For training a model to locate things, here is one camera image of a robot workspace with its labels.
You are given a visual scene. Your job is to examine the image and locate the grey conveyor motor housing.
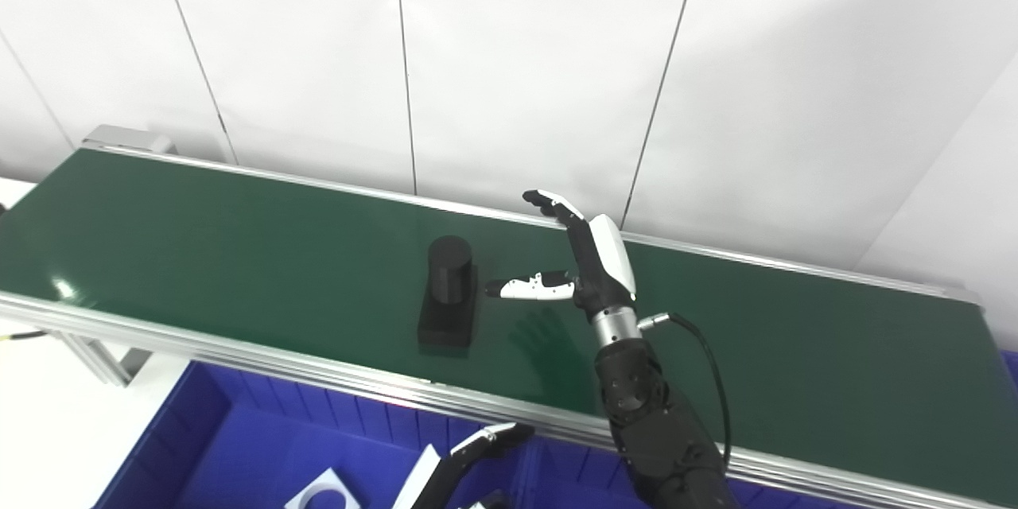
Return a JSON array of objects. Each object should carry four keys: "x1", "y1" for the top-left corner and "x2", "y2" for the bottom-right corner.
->
[{"x1": 83, "y1": 125, "x2": 177, "y2": 155}]

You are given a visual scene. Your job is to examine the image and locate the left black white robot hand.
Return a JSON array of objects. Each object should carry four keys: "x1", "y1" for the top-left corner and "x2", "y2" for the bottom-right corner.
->
[{"x1": 394, "y1": 423, "x2": 535, "y2": 509}]

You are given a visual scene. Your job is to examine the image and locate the white square plate with hole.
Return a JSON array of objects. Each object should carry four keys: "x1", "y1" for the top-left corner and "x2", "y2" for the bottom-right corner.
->
[{"x1": 285, "y1": 468, "x2": 351, "y2": 509}]

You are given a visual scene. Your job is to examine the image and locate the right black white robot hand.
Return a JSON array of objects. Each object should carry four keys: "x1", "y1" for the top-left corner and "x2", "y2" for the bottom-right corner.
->
[{"x1": 485, "y1": 189, "x2": 639, "y2": 325}]

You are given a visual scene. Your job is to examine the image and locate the black cylinder block part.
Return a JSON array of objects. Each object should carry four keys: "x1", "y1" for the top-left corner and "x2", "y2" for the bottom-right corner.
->
[{"x1": 418, "y1": 235, "x2": 480, "y2": 349}]

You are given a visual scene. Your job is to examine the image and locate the green conveyor belt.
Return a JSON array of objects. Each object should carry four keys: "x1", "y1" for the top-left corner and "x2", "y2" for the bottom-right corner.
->
[
  {"x1": 0, "y1": 142, "x2": 1018, "y2": 509},
  {"x1": 0, "y1": 150, "x2": 1018, "y2": 507}
]

